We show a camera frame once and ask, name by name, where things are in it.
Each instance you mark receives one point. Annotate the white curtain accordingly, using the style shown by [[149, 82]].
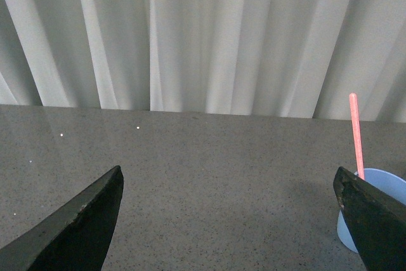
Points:
[[286, 58]]

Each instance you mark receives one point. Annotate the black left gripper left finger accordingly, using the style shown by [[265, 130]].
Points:
[[77, 236]]

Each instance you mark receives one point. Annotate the blue cup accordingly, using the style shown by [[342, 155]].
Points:
[[385, 181]]

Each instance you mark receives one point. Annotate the pink chopstick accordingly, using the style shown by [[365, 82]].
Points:
[[354, 111]]

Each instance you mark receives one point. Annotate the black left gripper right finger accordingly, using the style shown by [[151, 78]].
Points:
[[375, 220]]

